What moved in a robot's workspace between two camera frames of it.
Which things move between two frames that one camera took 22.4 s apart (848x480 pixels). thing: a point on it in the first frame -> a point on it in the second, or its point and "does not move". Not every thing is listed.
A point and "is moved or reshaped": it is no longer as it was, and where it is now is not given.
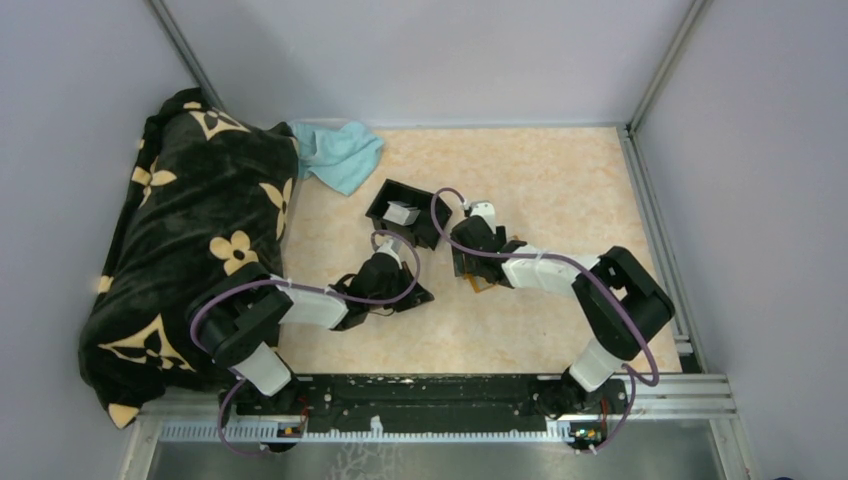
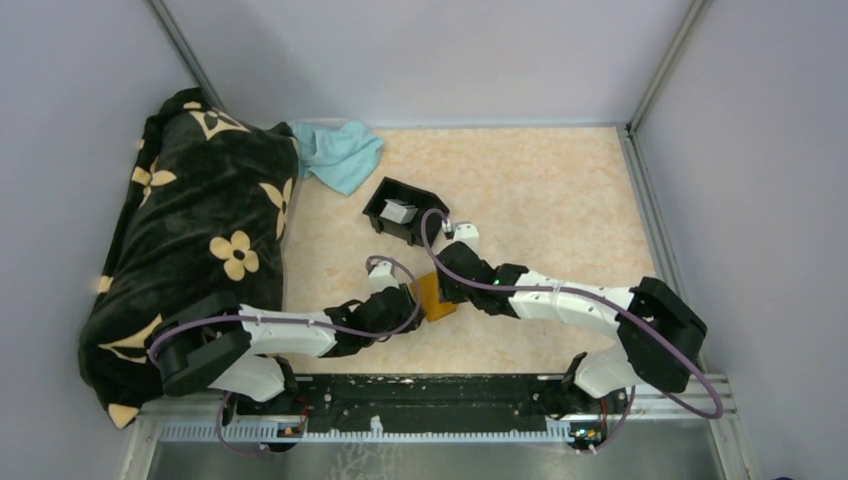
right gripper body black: x=465 y=262 -> x=456 y=294
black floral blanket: x=203 y=200 does not move
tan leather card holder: x=478 y=283 is moved or reshaped
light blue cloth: x=341 y=157 does not move
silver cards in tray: x=401 y=212 does not move
